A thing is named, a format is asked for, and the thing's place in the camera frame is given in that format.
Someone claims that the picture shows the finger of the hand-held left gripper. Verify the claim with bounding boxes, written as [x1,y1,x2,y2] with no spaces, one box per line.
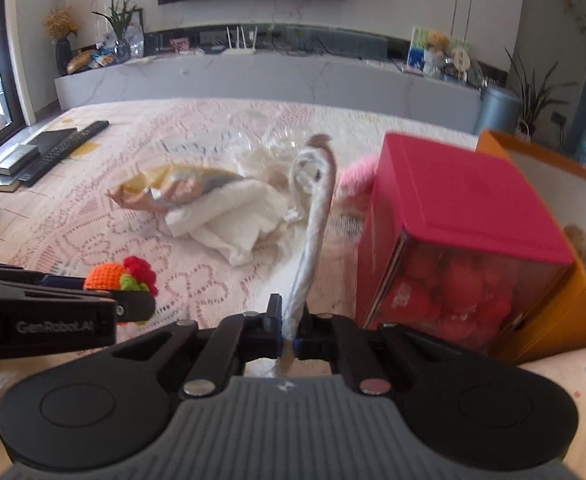
[86,289,156,325]
[0,259,88,292]

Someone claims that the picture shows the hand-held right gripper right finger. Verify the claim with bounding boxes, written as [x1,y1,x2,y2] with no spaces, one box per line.
[295,313,474,396]

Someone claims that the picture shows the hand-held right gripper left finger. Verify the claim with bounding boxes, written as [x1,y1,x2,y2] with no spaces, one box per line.
[108,294,281,398]

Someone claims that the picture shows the orange and red crochet toy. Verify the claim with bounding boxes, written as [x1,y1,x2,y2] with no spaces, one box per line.
[83,256,159,326]

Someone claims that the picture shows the cream bath mitten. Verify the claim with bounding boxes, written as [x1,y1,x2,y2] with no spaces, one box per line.
[272,133,339,378]

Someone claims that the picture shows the orange cardboard box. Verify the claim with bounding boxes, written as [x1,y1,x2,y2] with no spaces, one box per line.
[475,129,586,365]

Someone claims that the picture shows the brown plush cloth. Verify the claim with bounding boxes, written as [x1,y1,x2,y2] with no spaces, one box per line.
[563,224,586,286]

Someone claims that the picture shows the white crumpled cloth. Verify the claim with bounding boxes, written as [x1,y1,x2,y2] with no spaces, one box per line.
[165,177,301,267]

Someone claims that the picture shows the small grey box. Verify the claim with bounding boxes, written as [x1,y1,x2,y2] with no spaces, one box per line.
[0,144,39,177]

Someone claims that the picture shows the silver foil bag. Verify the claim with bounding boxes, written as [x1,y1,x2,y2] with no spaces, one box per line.
[107,162,246,213]

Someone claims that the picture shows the black flat book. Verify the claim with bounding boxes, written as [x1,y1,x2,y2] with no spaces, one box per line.
[0,129,79,186]

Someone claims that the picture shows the black remote control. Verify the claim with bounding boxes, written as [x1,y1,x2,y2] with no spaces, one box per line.
[18,120,110,187]

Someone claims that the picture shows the pink knitted toy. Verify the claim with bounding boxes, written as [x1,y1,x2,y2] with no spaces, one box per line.
[334,155,381,221]

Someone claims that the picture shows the clear plastic wrapper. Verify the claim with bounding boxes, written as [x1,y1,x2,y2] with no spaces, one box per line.
[163,125,314,181]

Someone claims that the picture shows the pink lace tablecloth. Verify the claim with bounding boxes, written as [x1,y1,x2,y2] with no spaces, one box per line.
[0,97,478,361]

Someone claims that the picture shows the red box with clear side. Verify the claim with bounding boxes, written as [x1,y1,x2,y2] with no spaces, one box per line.
[355,132,575,356]

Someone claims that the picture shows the bread snack bag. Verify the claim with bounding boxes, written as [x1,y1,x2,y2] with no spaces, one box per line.
[67,50,116,75]

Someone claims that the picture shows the white marble television console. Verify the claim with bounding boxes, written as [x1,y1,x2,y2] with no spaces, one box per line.
[54,52,482,133]

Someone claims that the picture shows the dried yellow flowers in vase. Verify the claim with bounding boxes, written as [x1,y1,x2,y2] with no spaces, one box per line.
[42,6,79,77]

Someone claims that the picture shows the clear plastic bag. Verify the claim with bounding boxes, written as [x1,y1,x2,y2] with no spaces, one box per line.
[123,22,146,58]

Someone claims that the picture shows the green plant in glass vase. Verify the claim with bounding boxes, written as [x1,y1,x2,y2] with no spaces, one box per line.
[92,0,146,63]

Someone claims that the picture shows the cream fleece blanket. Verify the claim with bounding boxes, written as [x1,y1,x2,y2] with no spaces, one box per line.
[0,330,586,480]

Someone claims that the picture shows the white router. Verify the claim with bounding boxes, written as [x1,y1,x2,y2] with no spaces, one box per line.
[224,25,259,55]

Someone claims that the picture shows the grey-blue trash can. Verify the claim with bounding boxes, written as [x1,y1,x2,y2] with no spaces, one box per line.
[474,85,522,136]

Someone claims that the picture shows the brown teddy bear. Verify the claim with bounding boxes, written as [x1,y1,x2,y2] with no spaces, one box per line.
[423,31,448,77]

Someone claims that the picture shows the potted snake plant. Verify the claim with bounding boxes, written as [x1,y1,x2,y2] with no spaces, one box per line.
[504,47,581,138]

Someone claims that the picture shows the black window frame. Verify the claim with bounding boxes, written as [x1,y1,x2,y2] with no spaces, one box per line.
[0,0,30,128]

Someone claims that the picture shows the black cables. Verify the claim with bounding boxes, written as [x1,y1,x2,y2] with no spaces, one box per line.
[273,35,334,56]

